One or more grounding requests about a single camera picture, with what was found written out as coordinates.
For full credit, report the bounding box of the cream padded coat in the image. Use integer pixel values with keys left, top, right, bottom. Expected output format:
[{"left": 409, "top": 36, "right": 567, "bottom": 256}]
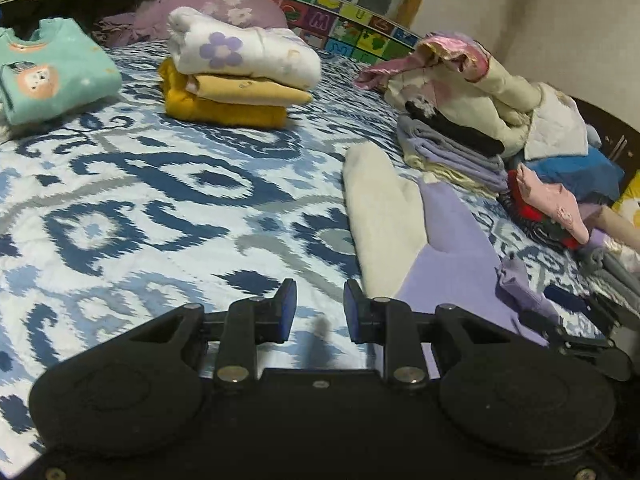
[{"left": 384, "top": 52, "right": 543, "bottom": 158}]

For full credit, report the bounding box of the cream lavender sequin sweatshirt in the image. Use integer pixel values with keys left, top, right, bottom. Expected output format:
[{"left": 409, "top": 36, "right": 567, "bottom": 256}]
[{"left": 341, "top": 141, "right": 566, "bottom": 348}]

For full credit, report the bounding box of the pale yellow folded garment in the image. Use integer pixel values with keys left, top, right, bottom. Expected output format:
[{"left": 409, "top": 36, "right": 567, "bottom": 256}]
[{"left": 402, "top": 152, "right": 501, "bottom": 198}]

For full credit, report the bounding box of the light yellow folded garment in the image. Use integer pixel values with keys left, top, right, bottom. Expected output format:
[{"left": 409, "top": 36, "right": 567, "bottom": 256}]
[{"left": 187, "top": 74, "right": 313, "bottom": 107}]

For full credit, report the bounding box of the mustard yellow sweater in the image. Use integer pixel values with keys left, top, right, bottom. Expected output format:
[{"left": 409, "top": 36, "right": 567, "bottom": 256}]
[{"left": 158, "top": 57, "right": 289, "bottom": 128}]

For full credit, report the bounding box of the mint green sweatshirt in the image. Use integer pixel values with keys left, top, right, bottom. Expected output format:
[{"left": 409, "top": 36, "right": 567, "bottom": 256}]
[{"left": 0, "top": 17, "right": 123, "bottom": 126}]

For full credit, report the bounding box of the blue cloth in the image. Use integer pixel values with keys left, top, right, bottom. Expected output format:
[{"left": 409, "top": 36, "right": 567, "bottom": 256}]
[{"left": 522, "top": 132, "right": 626, "bottom": 206}]

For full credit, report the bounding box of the black striped garment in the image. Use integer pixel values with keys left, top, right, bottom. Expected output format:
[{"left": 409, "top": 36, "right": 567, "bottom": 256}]
[{"left": 497, "top": 192, "right": 571, "bottom": 253}]

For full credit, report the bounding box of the grey garment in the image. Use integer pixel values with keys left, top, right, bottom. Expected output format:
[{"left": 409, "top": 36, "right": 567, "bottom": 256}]
[{"left": 582, "top": 240, "right": 640, "bottom": 301}]

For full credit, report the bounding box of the colourful alphabet play mat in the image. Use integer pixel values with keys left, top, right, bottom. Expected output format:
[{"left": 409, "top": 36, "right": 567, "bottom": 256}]
[{"left": 197, "top": 0, "right": 426, "bottom": 63}]

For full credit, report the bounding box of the dark wooden cabinet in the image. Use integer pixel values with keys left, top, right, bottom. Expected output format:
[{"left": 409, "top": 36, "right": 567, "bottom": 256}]
[{"left": 565, "top": 95, "right": 640, "bottom": 181}]

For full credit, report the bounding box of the white floral padded jacket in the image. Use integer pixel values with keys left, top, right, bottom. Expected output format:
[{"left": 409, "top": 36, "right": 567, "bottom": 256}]
[{"left": 167, "top": 6, "right": 322, "bottom": 92}]

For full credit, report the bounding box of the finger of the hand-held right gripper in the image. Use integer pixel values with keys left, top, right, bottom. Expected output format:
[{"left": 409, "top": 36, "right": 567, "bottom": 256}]
[
  {"left": 520, "top": 312, "right": 633, "bottom": 381},
  {"left": 544, "top": 285, "right": 621, "bottom": 333}
]

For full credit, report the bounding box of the white quilted cloth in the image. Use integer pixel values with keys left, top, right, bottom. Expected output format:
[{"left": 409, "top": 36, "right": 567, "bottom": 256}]
[{"left": 522, "top": 85, "right": 591, "bottom": 161}]

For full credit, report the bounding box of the red garment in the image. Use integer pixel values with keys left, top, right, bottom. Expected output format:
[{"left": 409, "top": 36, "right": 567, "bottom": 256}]
[{"left": 507, "top": 170, "right": 581, "bottom": 251}]

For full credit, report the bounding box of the beige garment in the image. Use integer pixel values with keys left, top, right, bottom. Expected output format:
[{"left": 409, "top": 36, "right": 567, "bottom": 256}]
[{"left": 592, "top": 205, "right": 640, "bottom": 256}]

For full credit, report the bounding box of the dark folding desk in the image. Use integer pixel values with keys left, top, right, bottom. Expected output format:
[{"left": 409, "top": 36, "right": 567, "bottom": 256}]
[{"left": 0, "top": 0, "right": 146, "bottom": 36}]

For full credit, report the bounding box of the black folded sweater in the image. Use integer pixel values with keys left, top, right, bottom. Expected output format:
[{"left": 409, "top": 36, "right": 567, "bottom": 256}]
[{"left": 404, "top": 100, "right": 506, "bottom": 158}]

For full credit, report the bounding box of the pink satin garment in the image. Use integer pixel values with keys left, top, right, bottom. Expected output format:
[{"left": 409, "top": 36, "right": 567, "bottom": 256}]
[{"left": 354, "top": 32, "right": 493, "bottom": 92}]

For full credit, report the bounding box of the purple floral pillow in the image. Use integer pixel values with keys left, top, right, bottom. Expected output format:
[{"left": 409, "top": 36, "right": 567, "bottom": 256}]
[{"left": 97, "top": 0, "right": 288, "bottom": 48}]

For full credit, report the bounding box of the lavender folded sweatshirt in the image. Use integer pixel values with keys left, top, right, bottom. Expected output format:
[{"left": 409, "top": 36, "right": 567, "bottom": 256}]
[{"left": 407, "top": 135, "right": 510, "bottom": 193}]

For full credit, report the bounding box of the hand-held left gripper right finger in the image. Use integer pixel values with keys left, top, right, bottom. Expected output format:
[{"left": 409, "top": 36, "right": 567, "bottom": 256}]
[{"left": 343, "top": 278, "right": 521, "bottom": 392}]

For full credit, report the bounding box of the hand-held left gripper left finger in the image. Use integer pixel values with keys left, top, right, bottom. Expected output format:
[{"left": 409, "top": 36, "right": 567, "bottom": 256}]
[{"left": 125, "top": 278, "right": 299, "bottom": 392}]

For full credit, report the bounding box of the yellow white cloth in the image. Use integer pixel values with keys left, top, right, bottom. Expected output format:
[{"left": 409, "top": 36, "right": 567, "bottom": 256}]
[{"left": 610, "top": 170, "right": 640, "bottom": 231}]

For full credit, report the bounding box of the blue white patterned bedspread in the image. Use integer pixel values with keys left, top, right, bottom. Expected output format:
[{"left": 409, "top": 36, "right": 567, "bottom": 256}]
[{"left": 0, "top": 40, "right": 601, "bottom": 461}]

